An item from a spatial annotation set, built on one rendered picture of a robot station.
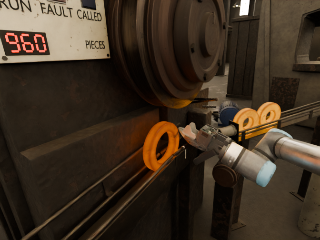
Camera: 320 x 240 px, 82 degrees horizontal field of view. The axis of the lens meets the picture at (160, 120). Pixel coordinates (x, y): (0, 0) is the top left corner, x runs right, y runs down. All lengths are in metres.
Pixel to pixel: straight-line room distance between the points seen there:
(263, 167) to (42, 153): 0.64
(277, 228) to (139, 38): 1.40
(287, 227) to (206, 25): 1.34
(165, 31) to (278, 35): 2.89
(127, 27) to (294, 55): 2.91
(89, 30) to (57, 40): 0.09
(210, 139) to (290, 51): 2.67
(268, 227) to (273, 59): 2.42
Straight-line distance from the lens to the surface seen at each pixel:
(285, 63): 3.28
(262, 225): 1.53
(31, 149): 0.52
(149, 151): 0.60
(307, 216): 1.52
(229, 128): 1.02
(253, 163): 0.71
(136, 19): 0.48
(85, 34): 0.55
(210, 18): 0.61
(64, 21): 0.52
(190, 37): 0.51
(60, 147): 0.49
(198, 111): 0.91
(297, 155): 0.76
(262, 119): 1.15
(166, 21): 0.51
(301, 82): 3.24
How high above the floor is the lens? 1.07
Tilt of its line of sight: 20 degrees down
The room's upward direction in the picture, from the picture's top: 2 degrees counter-clockwise
